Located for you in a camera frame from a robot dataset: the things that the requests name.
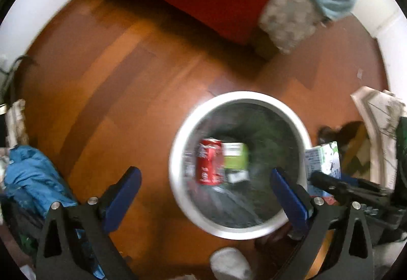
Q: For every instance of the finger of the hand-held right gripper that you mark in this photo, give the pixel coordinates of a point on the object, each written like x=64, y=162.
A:
x=329, y=184
x=359, y=180

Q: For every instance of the dark brown slipper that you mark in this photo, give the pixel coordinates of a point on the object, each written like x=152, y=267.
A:
x=341, y=133

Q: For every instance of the grey hexagon patterned mattress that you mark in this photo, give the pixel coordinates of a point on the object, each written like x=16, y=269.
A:
x=287, y=19

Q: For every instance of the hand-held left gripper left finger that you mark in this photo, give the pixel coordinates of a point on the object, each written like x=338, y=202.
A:
x=122, y=200

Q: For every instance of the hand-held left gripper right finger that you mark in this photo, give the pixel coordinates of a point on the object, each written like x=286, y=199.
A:
x=290, y=201

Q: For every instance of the beige patterned cloth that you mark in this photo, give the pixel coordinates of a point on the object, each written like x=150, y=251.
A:
x=16, y=124

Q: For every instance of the red soda can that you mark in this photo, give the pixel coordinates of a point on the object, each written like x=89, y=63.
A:
x=209, y=163

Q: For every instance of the white sock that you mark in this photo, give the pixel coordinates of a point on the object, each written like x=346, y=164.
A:
x=229, y=264

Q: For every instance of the white green milk carton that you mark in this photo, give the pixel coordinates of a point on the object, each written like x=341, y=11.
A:
x=321, y=163

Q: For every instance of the blue garment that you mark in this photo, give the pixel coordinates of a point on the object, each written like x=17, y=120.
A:
x=30, y=178

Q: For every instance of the green white paper box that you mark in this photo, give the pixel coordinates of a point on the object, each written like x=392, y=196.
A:
x=235, y=157

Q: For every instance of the folded newspaper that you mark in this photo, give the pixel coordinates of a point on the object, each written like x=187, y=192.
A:
x=378, y=127

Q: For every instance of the white round waste bin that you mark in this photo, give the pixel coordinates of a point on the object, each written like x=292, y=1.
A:
x=240, y=168

